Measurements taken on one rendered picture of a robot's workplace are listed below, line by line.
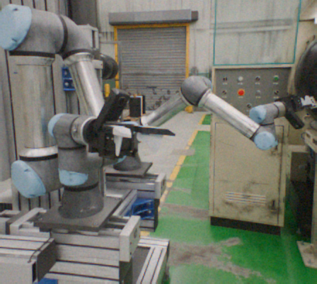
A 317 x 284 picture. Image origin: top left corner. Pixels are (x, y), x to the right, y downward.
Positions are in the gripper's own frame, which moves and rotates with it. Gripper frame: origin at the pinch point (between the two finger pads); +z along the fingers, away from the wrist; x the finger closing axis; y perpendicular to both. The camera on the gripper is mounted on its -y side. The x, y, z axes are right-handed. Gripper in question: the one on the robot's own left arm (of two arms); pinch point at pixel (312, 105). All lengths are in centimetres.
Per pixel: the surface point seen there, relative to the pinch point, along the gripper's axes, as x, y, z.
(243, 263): 66, -84, -22
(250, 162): 75, -27, 14
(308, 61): -3.3, 21.3, 2.3
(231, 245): 85, -78, -16
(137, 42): 841, 424, 279
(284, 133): 55, -12, 34
